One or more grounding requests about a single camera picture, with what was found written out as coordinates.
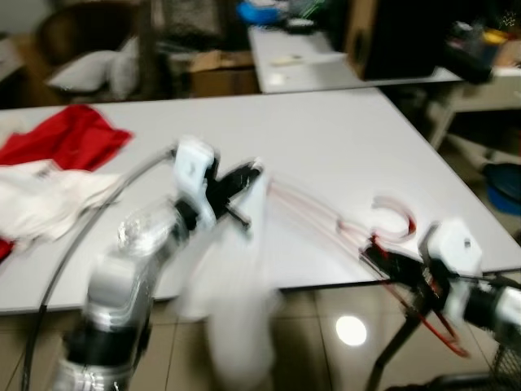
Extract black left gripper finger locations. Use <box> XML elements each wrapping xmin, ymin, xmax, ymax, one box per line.
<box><xmin>224</xmin><ymin>205</ymin><xmax>252</xmax><ymax>239</ymax></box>
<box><xmin>221</xmin><ymin>161</ymin><xmax>265</xmax><ymax>195</ymax></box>

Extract red wire hanger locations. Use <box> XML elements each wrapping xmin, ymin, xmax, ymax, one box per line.
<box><xmin>265</xmin><ymin>181</ymin><xmax>471</xmax><ymax>359</ymax></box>

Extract white T-shirt dark lettering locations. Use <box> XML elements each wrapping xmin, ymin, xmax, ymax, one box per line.
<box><xmin>173</xmin><ymin>169</ymin><xmax>284</xmax><ymax>388</ymax></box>

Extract open brown cardboard box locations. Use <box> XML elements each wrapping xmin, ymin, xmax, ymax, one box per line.
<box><xmin>189</xmin><ymin>51</ymin><xmax>261</xmax><ymax>97</ymax></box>

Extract blue plastic basin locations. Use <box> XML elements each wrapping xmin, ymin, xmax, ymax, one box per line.
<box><xmin>484</xmin><ymin>163</ymin><xmax>521</xmax><ymax>217</ymax></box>

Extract white remote control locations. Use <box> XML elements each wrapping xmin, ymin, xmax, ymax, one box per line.
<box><xmin>271</xmin><ymin>53</ymin><xmax>309</xmax><ymax>68</ymax></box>

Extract white desk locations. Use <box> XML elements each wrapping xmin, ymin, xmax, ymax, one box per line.
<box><xmin>248</xmin><ymin>24</ymin><xmax>465</xmax><ymax>94</ymax></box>

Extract grey plant trunk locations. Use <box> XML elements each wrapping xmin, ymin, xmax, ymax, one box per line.
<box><xmin>134</xmin><ymin>0</ymin><xmax>173</xmax><ymax>99</ymax></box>

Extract grey pillow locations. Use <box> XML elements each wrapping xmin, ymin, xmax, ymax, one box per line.
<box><xmin>110</xmin><ymin>37</ymin><xmax>141</xmax><ymax>100</ymax></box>
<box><xmin>45</xmin><ymin>51</ymin><xmax>123</xmax><ymax>93</ymax></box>

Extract red T-shirt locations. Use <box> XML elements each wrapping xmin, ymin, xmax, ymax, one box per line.
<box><xmin>0</xmin><ymin>103</ymin><xmax>134</xmax><ymax>172</ymax></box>

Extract blue bag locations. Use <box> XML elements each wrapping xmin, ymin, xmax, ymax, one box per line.
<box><xmin>236</xmin><ymin>0</ymin><xmax>283</xmax><ymax>25</ymax></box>

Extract white crumpled shirt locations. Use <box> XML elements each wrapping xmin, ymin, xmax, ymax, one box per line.
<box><xmin>0</xmin><ymin>160</ymin><xmax>123</xmax><ymax>245</ymax></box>

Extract white side table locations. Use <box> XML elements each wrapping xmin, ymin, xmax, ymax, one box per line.
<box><xmin>423</xmin><ymin>65</ymin><xmax>521</xmax><ymax>152</ymax></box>

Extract black cylindrical tool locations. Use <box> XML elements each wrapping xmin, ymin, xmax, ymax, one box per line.
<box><xmin>444</xmin><ymin>39</ymin><xmax>495</xmax><ymax>84</ymax></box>

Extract wooden loudspeaker black front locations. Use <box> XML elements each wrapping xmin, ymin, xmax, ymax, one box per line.
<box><xmin>346</xmin><ymin>0</ymin><xmax>466</xmax><ymax>81</ymax></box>

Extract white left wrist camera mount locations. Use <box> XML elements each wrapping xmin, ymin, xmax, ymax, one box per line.
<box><xmin>173</xmin><ymin>137</ymin><xmax>221</xmax><ymax>233</ymax></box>

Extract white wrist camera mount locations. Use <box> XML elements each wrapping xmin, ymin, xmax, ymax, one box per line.
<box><xmin>419</xmin><ymin>218</ymin><xmax>483</xmax><ymax>282</ymax></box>
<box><xmin>173</xmin><ymin>137</ymin><xmax>221</xmax><ymax>233</ymax></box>

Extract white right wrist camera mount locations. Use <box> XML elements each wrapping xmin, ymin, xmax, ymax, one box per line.
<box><xmin>419</xmin><ymin>218</ymin><xmax>483</xmax><ymax>282</ymax></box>

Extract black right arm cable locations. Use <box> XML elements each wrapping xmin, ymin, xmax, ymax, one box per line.
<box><xmin>452</xmin><ymin>273</ymin><xmax>521</xmax><ymax>294</ymax></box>

